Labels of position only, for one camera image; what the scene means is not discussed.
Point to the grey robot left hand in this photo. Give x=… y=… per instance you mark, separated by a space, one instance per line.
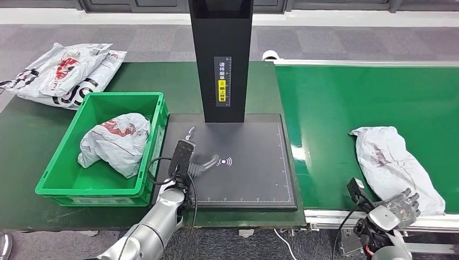
x=202 y=168

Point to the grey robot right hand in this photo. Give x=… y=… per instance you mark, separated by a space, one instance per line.
x=405 y=208

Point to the white parcel bag red print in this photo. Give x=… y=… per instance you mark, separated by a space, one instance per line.
x=114 y=147

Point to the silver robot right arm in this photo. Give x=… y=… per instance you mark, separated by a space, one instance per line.
x=382 y=219

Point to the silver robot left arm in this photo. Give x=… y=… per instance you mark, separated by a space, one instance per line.
x=157 y=226

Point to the green conveyor belt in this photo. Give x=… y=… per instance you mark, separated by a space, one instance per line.
x=340 y=107

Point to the white conveyor roller end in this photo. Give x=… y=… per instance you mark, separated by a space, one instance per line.
x=270 y=55

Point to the white tag under table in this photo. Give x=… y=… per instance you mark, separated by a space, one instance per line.
x=246 y=233

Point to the black yellow column label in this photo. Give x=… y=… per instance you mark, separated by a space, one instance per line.
x=222 y=71

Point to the green plastic crate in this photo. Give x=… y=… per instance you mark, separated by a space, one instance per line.
x=71 y=183

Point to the black scanner column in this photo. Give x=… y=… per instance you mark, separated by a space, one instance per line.
x=222 y=36

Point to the flat white bag black letters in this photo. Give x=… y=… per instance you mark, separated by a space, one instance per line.
x=105 y=71

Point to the flat white bag red logo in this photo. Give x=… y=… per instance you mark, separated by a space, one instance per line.
x=64 y=68

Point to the dark framed glass partition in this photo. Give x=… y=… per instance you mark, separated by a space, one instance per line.
x=107 y=4

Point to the grey rounded foot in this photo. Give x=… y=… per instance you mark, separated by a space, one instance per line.
x=5 y=245

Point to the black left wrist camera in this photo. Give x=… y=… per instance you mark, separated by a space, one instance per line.
x=181 y=158

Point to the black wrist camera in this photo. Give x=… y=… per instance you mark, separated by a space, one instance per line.
x=181 y=158
x=356 y=192

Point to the black scanner base plate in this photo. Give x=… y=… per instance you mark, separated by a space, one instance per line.
x=251 y=172

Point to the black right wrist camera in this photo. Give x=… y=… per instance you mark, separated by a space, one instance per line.
x=356 y=192

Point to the aluminium conveyor frame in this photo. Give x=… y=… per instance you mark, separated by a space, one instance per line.
x=322 y=217

